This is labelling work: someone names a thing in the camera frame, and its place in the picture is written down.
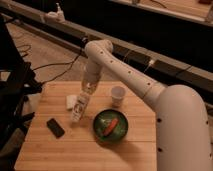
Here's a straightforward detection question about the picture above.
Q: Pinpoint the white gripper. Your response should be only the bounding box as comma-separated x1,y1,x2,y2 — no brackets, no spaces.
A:
82,66,102,94

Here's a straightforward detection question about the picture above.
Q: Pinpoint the white plastic bottle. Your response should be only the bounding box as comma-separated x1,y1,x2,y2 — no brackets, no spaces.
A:
71,92,90,123

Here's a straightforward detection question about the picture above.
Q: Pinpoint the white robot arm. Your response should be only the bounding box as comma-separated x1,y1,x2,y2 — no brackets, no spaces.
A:
82,40,213,171

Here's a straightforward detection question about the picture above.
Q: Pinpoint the white rectangular box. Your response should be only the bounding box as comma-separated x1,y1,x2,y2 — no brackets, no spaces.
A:
66,95,77,110

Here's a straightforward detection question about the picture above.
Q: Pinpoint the green bowl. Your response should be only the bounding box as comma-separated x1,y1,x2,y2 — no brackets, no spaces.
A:
93,109,128,144

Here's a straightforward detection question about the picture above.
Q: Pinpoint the orange carrot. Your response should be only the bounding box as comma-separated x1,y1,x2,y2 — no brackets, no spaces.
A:
103,118,118,136

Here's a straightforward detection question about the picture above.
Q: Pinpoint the black smartphone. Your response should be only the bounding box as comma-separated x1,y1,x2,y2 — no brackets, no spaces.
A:
47,118,65,138

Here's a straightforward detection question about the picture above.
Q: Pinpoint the black equipment left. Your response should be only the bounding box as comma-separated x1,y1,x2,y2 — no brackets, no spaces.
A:
0,14,42,151

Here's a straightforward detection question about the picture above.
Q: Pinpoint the black floor cable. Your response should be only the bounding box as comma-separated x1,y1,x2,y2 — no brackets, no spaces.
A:
32,39,88,84

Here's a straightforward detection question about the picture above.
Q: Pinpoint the long metal rail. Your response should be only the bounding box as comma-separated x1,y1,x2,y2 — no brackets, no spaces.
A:
0,0,213,116

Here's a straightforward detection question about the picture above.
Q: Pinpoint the white cable on rail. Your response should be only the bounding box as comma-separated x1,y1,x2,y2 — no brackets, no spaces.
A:
121,49,156,81

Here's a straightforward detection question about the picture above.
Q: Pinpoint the white object on rail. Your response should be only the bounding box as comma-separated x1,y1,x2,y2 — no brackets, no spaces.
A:
45,3,65,22

